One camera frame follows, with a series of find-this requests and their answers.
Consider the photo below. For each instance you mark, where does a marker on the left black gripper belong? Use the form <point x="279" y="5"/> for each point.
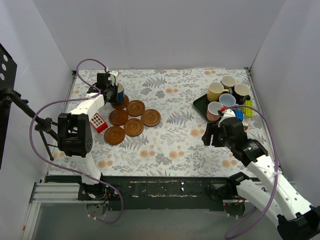
<point x="112" y="92"/>

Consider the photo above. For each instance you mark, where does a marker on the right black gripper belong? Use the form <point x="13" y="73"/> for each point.
<point x="214" y="135"/>

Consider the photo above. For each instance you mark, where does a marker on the blue mug white inside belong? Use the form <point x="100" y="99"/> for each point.
<point x="120" y="94"/>

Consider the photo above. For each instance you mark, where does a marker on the cream mug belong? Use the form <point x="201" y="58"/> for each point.
<point x="215" y="90"/>

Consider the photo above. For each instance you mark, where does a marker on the black mug white inside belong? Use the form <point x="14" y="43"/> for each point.
<point x="241" y="93"/>

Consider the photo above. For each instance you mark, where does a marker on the dark wooden coaster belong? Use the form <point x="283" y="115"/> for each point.
<point x="114" y="135"/>

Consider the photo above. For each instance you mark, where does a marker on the green mug back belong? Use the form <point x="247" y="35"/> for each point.
<point x="229" y="83"/>

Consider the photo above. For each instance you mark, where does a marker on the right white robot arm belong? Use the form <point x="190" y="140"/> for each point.
<point x="294" y="217"/>

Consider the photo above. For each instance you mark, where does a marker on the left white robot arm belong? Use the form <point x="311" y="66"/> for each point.
<point x="74" y="135"/>

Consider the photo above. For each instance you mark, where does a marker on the pink floral mug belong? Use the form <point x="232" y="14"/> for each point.
<point x="212" y="112"/>

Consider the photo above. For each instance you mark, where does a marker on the blue toy block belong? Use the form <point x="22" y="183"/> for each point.
<point x="239" y="114"/>

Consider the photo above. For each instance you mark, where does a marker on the black tray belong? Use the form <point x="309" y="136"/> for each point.
<point x="201" y="105"/>

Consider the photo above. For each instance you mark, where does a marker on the light blue mug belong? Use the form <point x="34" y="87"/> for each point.
<point x="228" y="100"/>

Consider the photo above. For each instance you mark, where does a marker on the red toy brick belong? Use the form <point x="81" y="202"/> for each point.
<point x="98" y="123"/>

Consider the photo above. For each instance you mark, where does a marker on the yellow green toy block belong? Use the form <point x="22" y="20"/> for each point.
<point x="247" y="112"/>

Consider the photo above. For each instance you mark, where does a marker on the floral table mat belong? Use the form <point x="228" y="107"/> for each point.
<point x="174" y="147"/>

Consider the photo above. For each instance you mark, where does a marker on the black tripod stand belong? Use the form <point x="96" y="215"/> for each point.
<point x="43" y="125"/>

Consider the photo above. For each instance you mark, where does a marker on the black perforated panel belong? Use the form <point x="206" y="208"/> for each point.
<point x="8" y="70"/>

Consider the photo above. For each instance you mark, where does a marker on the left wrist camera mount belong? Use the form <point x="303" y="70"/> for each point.
<point x="114" y="77"/>

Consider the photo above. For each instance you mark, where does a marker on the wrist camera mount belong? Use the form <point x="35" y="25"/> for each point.
<point x="114" y="77"/>
<point x="225" y="113"/>

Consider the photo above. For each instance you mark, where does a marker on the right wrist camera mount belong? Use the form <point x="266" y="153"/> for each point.
<point x="225" y="113"/>

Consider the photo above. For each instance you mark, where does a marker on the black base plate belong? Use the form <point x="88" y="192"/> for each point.
<point x="173" y="193"/>

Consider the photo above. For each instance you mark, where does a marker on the aluminium frame rail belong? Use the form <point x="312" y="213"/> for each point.
<point x="58" y="211"/>

